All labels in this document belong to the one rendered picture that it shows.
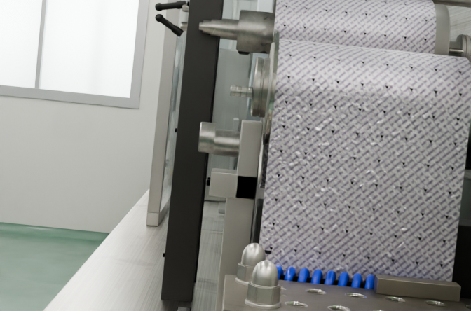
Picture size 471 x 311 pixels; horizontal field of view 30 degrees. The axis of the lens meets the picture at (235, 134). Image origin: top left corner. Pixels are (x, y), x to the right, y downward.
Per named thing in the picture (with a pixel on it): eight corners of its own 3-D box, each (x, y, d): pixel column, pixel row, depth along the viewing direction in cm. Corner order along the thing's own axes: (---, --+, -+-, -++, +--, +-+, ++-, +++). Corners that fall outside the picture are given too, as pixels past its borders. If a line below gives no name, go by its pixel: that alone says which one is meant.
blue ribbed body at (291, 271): (267, 289, 106) (270, 261, 105) (445, 307, 106) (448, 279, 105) (268, 296, 102) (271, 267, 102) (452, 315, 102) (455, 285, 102)
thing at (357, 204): (255, 278, 106) (270, 125, 105) (448, 297, 106) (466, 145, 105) (255, 279, 106) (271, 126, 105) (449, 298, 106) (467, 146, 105)
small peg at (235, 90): (230, 83, 109) (230, 87, 108) (253, 85, 109) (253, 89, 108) (230, 93, 110) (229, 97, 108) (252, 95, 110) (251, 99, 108)
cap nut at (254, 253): (235, 277, 101) (239, 238, 101) (266, 280, 101) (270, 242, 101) (235, 284, 97) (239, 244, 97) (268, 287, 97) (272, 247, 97)
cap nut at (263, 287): (244, 298, 91) (249, 255, 91) (279, 301, 91) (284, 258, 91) (244, 306, 88) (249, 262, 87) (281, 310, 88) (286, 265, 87)
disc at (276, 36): (261, 142, 119) (272, 33, 118) (265, 143, 119) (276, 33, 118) (264, 150, 104) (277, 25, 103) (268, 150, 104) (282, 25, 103)
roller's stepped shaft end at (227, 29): (198, 37, 137) (200, 16, 137) (237, 40, 137) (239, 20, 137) (198, 36, 134) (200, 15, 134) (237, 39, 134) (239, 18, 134)
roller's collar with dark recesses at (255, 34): (235, 51, 139) (240, 10, 138) (273, 55, 139) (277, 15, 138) (235, 50, 132) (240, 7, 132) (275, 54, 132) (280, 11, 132)
